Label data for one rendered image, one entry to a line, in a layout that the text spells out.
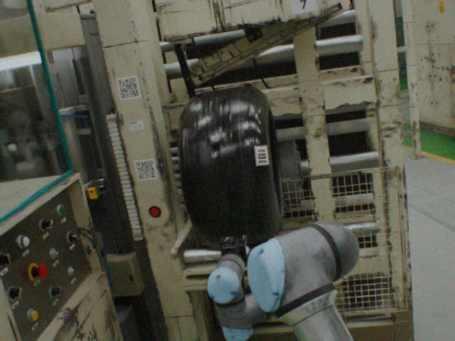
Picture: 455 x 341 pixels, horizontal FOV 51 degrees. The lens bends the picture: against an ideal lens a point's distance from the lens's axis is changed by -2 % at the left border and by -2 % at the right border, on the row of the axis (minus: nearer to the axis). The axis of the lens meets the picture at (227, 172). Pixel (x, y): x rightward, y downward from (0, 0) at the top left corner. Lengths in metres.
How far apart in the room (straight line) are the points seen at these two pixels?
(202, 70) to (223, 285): 1.09
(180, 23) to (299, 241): 1.20
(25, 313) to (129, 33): 0.92
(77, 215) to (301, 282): 1.06
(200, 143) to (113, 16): 0.52
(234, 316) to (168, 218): 0.65
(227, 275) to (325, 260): 0.36
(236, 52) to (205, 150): 0.62
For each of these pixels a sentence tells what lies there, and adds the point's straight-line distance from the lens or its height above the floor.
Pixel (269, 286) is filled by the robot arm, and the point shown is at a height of 1.21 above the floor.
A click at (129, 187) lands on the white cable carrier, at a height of 1.16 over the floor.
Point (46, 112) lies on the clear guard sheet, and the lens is 1.63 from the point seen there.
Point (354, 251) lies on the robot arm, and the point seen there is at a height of 1.21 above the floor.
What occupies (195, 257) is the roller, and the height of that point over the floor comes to 0.90.
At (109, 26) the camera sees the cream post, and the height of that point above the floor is 1.72.
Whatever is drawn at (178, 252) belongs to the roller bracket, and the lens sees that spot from 1.72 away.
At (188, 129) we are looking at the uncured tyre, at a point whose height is 1.36.
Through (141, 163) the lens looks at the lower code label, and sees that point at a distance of 1.75.
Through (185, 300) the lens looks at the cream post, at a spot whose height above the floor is 0.69.
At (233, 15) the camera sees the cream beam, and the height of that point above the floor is 1.69.
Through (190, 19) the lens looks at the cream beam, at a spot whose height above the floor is 1.70.
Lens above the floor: 1.63
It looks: 16 degrees down
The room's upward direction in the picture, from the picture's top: 10 degrees counter-clockwise
